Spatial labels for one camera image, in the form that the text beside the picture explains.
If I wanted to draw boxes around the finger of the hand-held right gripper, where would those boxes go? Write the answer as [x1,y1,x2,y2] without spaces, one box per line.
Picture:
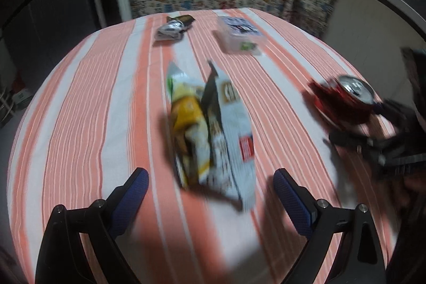
[328,131,388,166]
[374,98,415,126]

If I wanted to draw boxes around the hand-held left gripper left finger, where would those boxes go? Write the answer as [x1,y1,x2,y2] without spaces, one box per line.
[35,167,149,284]

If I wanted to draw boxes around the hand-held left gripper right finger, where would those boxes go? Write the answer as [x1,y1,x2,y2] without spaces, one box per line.
[273,168,387,284]

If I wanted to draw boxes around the crushed red can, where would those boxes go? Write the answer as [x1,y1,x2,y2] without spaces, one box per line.
[309,75,379,131]

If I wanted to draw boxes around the yellow white snack bag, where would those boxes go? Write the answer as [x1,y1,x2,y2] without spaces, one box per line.
[166,63,213,190]

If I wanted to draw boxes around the clear plastic box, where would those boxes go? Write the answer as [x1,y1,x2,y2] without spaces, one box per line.
[213,16,266,56]

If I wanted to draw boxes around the black silver wrapper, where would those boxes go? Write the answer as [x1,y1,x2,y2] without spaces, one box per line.
[155,14,196,42]

